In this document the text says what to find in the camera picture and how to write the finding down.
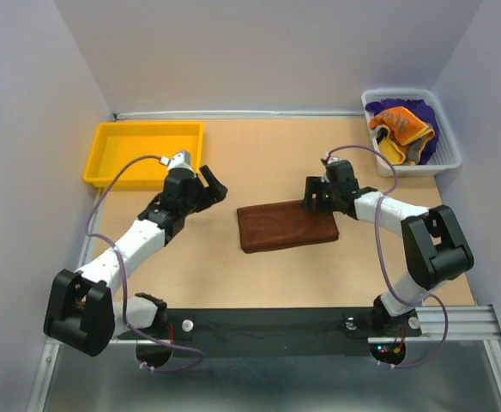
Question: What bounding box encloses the brown towel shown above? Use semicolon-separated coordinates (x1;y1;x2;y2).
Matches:
237;200;340;254

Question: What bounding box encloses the orange towel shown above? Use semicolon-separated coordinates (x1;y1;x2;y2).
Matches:
369;106;435;146

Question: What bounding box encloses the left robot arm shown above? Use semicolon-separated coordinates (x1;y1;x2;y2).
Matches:
43;166;227;356

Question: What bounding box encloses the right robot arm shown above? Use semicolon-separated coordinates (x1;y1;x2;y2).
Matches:
303;159;474;335

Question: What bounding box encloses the yellow towel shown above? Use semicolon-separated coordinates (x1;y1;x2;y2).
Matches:
378;137;407;166

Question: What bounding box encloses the grey towel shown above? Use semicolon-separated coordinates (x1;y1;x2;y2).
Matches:
404;137;435;166

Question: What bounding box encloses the yellow plastic tray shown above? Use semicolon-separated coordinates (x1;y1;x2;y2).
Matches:
82;121;204;188

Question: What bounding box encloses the white plastic basket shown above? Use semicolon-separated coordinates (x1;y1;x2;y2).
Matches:
361;88;462;177

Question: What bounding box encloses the purple towel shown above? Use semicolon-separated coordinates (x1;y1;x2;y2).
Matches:
365;99;439;153

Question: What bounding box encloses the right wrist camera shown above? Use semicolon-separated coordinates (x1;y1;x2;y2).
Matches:
321;154;340;169

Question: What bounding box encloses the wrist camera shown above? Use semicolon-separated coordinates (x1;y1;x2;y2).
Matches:
321;154;340;169
159;150;193;172

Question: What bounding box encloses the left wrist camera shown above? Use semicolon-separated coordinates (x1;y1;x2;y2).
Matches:
159;150;193;172

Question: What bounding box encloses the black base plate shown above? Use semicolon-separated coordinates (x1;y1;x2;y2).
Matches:
145;307;421;359

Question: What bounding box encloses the aluminium frame rail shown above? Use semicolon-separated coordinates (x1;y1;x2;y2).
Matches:
44;302;501;344

